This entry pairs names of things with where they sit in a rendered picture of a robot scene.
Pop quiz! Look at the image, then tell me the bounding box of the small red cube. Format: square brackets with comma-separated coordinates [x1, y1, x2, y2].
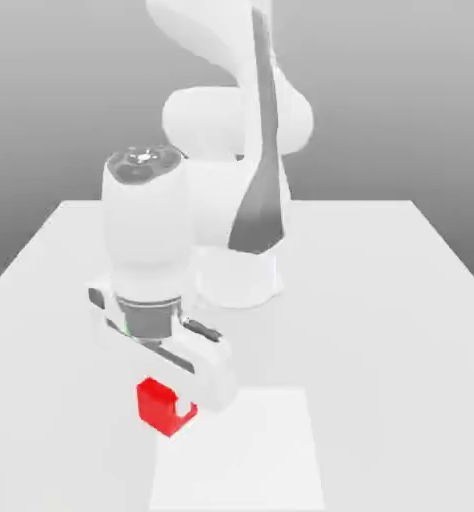
[135, 376, 199, 438]

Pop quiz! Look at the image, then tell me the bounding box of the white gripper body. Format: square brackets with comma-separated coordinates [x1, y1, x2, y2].
[90, 309, 238, 414]

